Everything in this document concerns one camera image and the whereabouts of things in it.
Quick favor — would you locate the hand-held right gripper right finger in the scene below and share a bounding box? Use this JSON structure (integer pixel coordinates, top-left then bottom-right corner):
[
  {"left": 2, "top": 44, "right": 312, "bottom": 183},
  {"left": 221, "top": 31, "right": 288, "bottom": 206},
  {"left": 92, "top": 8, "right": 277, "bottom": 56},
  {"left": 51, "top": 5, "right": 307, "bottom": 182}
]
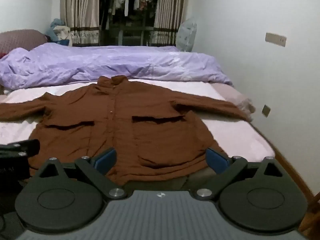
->
[{"left": 195, "top": 147, "right": 287, "bottom": 201}]

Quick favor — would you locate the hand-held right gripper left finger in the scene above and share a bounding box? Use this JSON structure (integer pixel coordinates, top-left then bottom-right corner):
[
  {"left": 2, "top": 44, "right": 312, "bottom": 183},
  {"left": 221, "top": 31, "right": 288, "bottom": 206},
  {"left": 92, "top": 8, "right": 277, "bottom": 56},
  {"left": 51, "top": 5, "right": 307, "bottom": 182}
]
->
[{"left": 37, "top": 147, "right": 127, "bottom": 201}]

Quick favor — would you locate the purple duvet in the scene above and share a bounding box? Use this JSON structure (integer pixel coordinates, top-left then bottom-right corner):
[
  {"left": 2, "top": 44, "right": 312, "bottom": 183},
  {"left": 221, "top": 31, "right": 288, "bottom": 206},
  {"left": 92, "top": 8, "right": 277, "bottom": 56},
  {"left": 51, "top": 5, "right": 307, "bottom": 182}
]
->
[{"left": 0, "top": 42, "right": 234, "bottom": 90}]

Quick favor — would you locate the row of hanging clothes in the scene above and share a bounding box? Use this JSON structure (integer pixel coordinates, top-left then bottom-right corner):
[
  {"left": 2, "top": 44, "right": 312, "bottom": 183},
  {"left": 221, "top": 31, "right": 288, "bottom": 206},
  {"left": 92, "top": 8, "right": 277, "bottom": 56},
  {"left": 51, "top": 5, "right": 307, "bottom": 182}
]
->
[{"left": 100, "top": 0, "right": 159, "bottom": 30}]

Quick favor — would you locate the fan with printed cover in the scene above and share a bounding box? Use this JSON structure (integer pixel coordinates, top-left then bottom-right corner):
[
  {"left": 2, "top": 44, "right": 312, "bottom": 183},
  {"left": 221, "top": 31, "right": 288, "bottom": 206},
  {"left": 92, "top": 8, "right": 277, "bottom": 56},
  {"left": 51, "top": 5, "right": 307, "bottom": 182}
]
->
[{"left": 176, "top": 17, "right": 198, "bottom": 53}]

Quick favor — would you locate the brown button-up shirt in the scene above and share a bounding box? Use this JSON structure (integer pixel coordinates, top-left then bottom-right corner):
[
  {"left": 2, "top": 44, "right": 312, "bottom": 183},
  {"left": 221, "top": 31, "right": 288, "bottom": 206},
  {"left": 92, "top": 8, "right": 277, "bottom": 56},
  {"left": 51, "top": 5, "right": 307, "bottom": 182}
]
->
[{"left": 0, "top": 75, "right": 253, "bottom": 187}]

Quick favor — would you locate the wooden furniture piece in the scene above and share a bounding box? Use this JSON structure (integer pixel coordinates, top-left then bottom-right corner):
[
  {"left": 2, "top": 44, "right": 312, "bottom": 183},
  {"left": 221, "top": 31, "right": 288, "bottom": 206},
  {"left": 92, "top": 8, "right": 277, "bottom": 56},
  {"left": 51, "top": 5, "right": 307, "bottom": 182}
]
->
[{"left": 298, "top": 192, "right": 320, "bottom": 233}]

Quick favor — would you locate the mauve dotted pillow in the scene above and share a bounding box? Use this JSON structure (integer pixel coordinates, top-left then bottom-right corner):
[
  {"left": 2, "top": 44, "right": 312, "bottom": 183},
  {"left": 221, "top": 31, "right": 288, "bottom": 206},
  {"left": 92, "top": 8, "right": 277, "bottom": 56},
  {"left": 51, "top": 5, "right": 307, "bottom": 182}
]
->
[{"left": 0, "top": 29, "right": 48, "bottom": 55}]

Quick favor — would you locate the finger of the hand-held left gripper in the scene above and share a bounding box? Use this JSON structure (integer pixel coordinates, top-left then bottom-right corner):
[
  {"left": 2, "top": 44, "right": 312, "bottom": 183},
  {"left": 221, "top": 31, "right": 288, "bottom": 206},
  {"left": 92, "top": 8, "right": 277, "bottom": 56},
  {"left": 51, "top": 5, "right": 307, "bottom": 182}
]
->
[{"left": 0, "top": 139, "right": 41, "bottom": 158}]

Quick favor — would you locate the pile of blue white clothes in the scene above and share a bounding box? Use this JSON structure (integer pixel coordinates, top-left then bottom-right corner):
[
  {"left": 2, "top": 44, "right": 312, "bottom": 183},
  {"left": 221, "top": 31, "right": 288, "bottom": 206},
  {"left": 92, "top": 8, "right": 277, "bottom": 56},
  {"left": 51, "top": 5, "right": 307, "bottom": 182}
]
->
[{"left": 45, "top": 18, "right": 68, "bottom": 43}]

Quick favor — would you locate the white cloth bag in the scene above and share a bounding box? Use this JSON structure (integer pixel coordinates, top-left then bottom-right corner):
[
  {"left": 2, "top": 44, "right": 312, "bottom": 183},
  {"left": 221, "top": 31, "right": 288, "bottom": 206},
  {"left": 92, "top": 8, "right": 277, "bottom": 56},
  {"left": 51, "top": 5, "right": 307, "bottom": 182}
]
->
[{"left": 55, "top": 26, "right": 73, "bottom": 47}]

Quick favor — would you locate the beige striped curtain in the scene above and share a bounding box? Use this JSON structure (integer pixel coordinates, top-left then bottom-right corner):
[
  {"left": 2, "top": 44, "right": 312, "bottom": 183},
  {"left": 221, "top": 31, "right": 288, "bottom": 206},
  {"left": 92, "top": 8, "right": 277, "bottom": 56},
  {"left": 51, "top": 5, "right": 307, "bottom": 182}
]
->
[
  {"left": 59, "top": 0, "right": 100, "bottom": 47},
  {"left": 150, "top": 0, "right": 188, "bottom": 47}
]

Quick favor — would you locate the beige wall switch panel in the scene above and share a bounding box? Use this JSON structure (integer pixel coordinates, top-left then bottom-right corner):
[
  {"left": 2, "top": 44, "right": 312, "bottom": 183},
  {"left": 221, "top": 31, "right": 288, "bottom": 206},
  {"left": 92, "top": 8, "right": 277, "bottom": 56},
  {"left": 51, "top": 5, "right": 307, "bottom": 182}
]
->
[{"left": 265, "top": 32, "right": 287, "bottom": 47}]

